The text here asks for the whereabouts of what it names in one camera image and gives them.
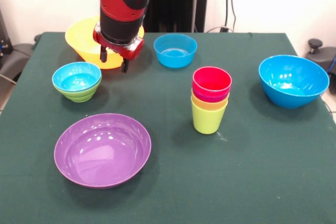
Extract black pedestal foot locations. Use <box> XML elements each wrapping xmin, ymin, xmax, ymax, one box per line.
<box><xmin>0</xmin><ymin>42</ymin><xmax>36</xmax><ymax>82</ymax></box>
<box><xmin>304</xmin><ymin>38</ymin><xmax>336</xmax><ymax>77</ymax></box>

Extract dark green table cloth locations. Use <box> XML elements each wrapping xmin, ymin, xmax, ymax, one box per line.
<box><xmin>0</xmin><ymin>31</ymin><xmax>336</xmax><ymax>224</ymax></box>

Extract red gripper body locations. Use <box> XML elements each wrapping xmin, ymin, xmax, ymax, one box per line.
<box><xmin>92</xmin><ymin>22</ymin><xmax>145</xmax><ymax>61</ymax></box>

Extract purple cup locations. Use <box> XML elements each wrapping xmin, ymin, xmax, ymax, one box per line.
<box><xmin>192</xmin><ymin>87</ymin><xmax>231</xmax><ymax>103</ymax></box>

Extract wide purple bowl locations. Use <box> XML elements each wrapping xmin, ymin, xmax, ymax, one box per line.
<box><xmin>54</xmin><ymin>113</ymin><xmax>152</xmax><ymax>189</ymax></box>

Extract medium blue bowl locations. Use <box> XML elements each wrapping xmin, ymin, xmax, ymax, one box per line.
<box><xmin>153</xmin><ymin>33</ymin><xmax>198</xmax><ymax>69</ymax></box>

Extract lime green cup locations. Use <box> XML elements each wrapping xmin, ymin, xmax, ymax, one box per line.
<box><xmin>191</xmin><ymin>102</ymin><xmax>228</xmax><ymax>135</ymax></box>

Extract small light blue ribbed bowl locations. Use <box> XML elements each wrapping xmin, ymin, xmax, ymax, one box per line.
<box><xmin>51</xmin><ymin>61</ymin><xmax>102</xmax><ymax>92</ymax></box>

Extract yellow cup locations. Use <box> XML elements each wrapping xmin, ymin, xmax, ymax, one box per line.
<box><xmin>191</xmin><ymin>94</ymin><xmax>229</xmax><ymax>111</ymax></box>

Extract red cup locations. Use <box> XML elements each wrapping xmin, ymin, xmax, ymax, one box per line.
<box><xmin>192</xmin><ymin>66</ymin><xmax>233</xmax><ymax>95</ymax></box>

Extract small green ribbed bowl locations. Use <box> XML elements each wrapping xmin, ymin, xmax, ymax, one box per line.
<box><xmin>53</xmin><ymin>79</ymin><xmax>102</xmax><ymax>103</ymax></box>

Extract large blue bowl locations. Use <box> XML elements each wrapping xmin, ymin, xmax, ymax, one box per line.
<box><xmin>258</xmin><ymin>55</ymin><xmax>330</xmax><ymax>109</ymax></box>

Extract large orange bowl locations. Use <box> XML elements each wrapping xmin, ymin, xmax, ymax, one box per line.
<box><xmin>65</xmin><ymin>16</ymin><xmax>145</xmax><ymax>70</ymax></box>

